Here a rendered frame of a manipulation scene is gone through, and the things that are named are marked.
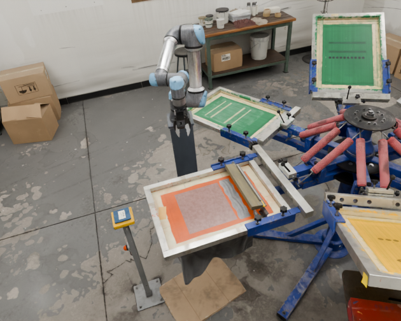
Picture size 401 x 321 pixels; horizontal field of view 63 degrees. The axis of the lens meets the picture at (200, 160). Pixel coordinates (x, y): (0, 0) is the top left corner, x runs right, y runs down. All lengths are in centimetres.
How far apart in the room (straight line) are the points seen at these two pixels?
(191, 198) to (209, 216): 19
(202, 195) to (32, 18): 389
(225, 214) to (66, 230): 195
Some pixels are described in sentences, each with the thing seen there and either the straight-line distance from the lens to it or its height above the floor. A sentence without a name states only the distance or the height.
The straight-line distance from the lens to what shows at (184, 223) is 197.
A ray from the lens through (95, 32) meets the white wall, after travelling 534.
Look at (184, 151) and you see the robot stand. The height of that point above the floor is 95.
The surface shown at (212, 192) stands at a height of 96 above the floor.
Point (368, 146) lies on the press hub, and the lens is 238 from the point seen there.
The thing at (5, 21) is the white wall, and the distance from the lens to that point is 537.
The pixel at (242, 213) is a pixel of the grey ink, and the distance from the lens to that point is 200.
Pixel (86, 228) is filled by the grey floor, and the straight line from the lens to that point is 345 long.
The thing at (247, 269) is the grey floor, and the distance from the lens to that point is 291.
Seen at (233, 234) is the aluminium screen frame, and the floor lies 99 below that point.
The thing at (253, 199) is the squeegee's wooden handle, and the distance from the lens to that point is 194.
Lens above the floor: 246
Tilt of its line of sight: 39 degrees down
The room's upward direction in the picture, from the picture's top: 6 degrees counter-clockwise
